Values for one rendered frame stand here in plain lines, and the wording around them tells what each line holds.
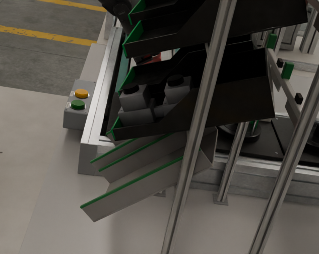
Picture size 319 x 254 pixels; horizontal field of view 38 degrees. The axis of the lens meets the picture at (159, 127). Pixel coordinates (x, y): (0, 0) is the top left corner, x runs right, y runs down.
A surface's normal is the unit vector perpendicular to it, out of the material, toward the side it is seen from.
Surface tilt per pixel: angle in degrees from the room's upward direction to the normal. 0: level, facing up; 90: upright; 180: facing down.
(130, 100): 90
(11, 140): 0
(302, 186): 90
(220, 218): 0
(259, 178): 90
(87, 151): 90
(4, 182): 0
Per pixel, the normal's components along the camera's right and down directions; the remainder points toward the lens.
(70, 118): 0.00, 0.52
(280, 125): 0.17, -0.84
